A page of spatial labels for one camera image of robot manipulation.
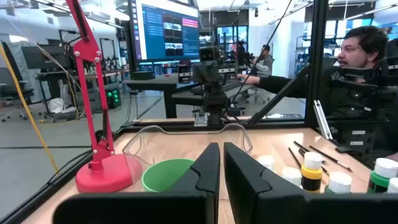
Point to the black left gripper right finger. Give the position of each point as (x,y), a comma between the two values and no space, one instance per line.
(242,174)

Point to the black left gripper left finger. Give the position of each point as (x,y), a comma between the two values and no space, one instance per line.
(208,168)

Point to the yellow paint bottle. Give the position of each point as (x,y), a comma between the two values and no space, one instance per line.
(311,177)

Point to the dark green paint bottle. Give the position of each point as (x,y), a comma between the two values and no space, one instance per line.
(339,182)

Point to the large green paint bottle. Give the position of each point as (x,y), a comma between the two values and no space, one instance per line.
(377,182)

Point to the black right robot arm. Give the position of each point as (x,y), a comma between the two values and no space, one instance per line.
(214,102)

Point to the black desk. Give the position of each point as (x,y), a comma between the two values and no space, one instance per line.
(149,83)
(186,98)

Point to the person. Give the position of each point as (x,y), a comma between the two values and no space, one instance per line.
(357,49)
(264,62)
(241,53)

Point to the clear plastic bin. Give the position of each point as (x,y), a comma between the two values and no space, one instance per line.
(174,143)

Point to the silver mounting plate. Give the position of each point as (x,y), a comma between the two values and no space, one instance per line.
(201,119)

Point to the green plastic cup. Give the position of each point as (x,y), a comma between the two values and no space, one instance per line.
(161,175)

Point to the grey office chair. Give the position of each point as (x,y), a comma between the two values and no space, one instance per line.
(256,93)

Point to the large computer monitor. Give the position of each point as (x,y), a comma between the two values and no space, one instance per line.
(161,31)

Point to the black computer green lights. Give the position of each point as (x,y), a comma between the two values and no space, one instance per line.
(113,98)

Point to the red desk lamp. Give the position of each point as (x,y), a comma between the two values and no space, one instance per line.
(105,177)

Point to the black box white labels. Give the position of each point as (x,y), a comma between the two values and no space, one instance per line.
(357,138)

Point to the white plastic bag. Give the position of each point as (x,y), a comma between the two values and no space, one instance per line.
(57,105)

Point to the black monitor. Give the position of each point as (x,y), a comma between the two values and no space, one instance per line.
(43,57)

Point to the silver metal bracket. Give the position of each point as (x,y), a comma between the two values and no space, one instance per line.
(321,119)

